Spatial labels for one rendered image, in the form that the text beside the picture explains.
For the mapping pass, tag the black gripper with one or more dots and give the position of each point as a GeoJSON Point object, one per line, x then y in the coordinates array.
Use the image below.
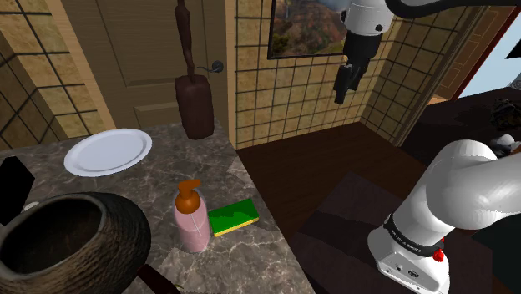
{"type": "Point", "coordinates": [361, 47]}

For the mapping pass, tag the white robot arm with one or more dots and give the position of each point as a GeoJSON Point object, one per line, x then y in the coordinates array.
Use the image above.
{"type": "Point", "coordinates": [460, 191]}

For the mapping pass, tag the brown open door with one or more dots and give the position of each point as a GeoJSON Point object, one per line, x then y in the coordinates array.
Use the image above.
{"type": "Point", "coordinates": [468, 57]}

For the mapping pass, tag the dark robot stand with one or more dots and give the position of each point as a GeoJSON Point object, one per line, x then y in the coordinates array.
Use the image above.
{"type": "Point", "coordinates": [342, 228]}

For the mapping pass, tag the green yellow sponge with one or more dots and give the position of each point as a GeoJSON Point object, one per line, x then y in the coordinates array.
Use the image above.
{"type": "Point", "coordinates": [232, 218]}

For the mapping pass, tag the pink soap bottle orange pump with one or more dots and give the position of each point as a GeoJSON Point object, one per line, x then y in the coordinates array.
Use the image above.
{"type": "Point", "coordinates": [193, 228]}

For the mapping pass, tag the white plate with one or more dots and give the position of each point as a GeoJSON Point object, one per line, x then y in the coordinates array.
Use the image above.
{"type": "Point", "coordinates": [106, 153]}

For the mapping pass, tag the dark red stick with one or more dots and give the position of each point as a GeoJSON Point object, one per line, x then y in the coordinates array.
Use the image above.
{"type": "Point", "coordinates": [156, 281]}

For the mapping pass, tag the dark woven bowl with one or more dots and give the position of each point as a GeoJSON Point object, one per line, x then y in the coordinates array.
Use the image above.
{"type": "Point", "coordinates": [118, 244]}

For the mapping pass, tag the black flat box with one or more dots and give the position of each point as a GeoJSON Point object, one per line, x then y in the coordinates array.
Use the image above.
{"type": "Point", "coordinates": [14, 187]}

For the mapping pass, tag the framed landscape wall picture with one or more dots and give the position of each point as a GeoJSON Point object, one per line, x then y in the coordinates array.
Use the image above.
{"type": "Point", "coordinates": [305, 28]}

